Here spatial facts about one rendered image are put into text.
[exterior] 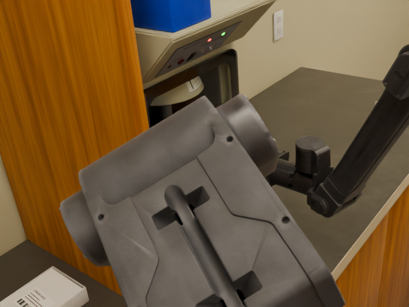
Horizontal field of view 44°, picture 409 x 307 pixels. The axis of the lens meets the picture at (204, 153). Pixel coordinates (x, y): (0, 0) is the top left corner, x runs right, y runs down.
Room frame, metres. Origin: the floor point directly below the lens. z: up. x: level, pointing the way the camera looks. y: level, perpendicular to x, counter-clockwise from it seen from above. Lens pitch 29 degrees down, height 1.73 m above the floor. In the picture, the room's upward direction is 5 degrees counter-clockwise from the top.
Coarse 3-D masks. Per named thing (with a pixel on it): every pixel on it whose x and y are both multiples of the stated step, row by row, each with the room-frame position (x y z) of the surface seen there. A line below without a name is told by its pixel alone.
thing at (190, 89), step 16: (208, 64) 1.00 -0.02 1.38; (224, 64) 1.03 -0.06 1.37; (176, 80) 0.92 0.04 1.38; (192, 80) 0.95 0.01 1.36; (208, 80) 0.99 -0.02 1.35; (224, 80) 1.03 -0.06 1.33; (160, 96) 0.88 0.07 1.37; (176, 96) 0.92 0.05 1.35; (192, 96) 0.95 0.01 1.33; (208, 96) 0.99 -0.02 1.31; (224, 96) 1.03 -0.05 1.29; (160, 112) 0.88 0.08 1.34
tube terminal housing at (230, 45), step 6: (222, 48) 1.05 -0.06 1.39; (228, 48) 1.07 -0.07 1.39; (210, 54) 1.02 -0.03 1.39; (216, 54) 1.04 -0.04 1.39; (198, 60) 0.99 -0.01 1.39; (186, 66) 0.96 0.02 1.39; (168, 72) 0.92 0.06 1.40; (174, 72) 0.93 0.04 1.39; (156, 78) 0.90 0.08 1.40; (162, 78) 0.91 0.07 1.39; (144, 84) 0.87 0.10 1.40; (150, 84) 0.88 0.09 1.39
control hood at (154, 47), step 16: (224, 0) 0.99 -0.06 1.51; (240, 0) 0.98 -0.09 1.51; (256, 0) 0.96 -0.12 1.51; (272, 0) 1.00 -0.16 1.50; (224, 16) 0.87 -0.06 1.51; (240, 16) 0.92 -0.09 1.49; (256, 16) 1.01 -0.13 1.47; (144, 32) 0.81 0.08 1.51; (160, 32) 0.80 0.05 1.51; (176, 32) 0.79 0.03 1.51; (192, 32) 0.81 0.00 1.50; (208, 32) 0.86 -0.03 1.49; (240, 32) 1.02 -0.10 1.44; (144, 48) 0.81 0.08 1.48; (160, 48) 0.79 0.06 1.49; (176, 48) 0.80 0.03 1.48; (144, 64) 0.81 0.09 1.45; (160, 64) 0.81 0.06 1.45; (144, 80) 0.82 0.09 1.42
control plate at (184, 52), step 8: (232, 24) 0.93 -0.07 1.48; (216, 32) 0.89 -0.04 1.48; (200, 40) 0.86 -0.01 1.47; (216, 40) 0.93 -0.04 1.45; (224, 40) 0.97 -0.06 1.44; (184, 48) 0.83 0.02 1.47; (192, 48) 0.87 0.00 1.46; (200, 48) 0.90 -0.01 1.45; (216, 48) 0.98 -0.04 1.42; (176, 56) 0.83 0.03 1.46; (184, 56) 0.87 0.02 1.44; (200, 56) 0.94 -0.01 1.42; (168, 64) 0.84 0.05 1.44; (176, 64) 0.87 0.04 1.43; (160, 72) 0.85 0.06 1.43
